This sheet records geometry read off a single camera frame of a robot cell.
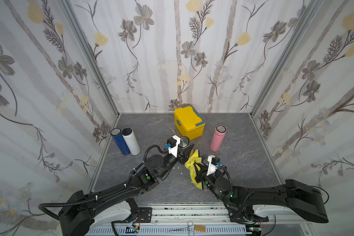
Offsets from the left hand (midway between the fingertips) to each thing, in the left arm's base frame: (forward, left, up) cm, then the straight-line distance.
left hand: (188, 141), depth 66 cm
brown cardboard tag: (-31, -5, -32) cm, 45 cm away
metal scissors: (-29, 0, -31) cm, 42 cm away
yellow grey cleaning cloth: (-4, -3, -9) cm, 10 cm away
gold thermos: (-2, +2, +1) cm, 3 cm away
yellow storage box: (+27, -3, -18) cm, 32 cm away
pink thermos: (+13, -20, -17) cm, 29 cm away
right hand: (-5, -4, -12) cm, 14 cm away
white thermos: (+11, +32, -12) cm, 36 cm away
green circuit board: (-31, +30, -34) cm, 55 cm away
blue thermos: (+12, +39, -10) cm, 42 cm away
